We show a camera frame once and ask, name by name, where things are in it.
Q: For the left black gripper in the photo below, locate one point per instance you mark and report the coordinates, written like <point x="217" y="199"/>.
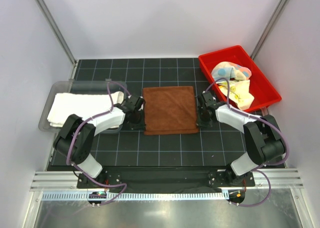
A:
<point x="141" y="126"/>

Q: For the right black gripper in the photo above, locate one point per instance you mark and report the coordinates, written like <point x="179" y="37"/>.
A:
<point x="200" y="123"/>

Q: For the patterned white cloth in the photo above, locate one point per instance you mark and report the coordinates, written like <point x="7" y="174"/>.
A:
<point x="239" y="82"/>

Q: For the right aluminium frame post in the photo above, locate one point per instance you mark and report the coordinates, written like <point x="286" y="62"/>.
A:
<point x="275" y="16"/>

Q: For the large white towel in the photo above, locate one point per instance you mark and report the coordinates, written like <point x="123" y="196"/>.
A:
<point x="82" y="105"/>

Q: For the slotted metal rail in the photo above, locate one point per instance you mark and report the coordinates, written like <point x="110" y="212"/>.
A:
<point x="106" y="196"/>

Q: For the left aluminium frame post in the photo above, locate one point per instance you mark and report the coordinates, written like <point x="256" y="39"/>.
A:
<point x="55" y="29"/>

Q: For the clear plastic tray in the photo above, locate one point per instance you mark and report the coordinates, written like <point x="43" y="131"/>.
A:
<point x="100" y="87"/>

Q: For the red plastic bin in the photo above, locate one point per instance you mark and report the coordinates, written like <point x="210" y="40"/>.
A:
<point x="260" y="87"/>

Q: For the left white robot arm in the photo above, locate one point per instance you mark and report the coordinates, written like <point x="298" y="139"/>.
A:
<point x="75" y="139"/>

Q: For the aluminium frame post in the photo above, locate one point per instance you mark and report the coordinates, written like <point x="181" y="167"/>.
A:
<point x="275" y="16"/>
<point x="55" y="29"/>

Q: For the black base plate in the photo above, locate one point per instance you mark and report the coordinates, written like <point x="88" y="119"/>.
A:
<point x="173" y="179"/>

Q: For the brown towel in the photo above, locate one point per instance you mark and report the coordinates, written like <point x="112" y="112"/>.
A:
<point x="170" y="110"/>

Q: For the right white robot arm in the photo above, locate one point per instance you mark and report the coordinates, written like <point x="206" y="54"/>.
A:
<point x="264" y="141"/>

